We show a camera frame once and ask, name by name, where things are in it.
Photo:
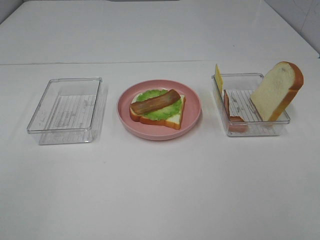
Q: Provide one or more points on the yellow cheese slice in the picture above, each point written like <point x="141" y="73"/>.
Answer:
<point x="219" y="81"/>

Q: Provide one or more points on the brown bacon strip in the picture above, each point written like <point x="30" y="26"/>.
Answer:
<point x="154" y="100"/>

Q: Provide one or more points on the bread slice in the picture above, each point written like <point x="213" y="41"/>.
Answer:
<point x="277" y="89"/>
<point x="166" y="123"/>

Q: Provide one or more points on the clear left plastic tray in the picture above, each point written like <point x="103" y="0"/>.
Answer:
<point x="70" y="111"/>

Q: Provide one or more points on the green lettuce leaf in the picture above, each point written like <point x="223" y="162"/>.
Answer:
<point x="171" y="112"/>

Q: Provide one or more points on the pink bacon strip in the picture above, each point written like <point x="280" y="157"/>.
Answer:
<point x="234" y="121"/>

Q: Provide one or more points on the clear right plastic tray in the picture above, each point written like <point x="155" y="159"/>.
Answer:
<point x="239" y="87"/>

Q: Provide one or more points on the pink round plate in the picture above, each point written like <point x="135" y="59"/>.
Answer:
<point x="191" y="114"/>

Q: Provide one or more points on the clear plastic tray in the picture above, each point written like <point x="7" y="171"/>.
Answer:
<point x="239" y="87"/>
<point x="70" y="111"/>

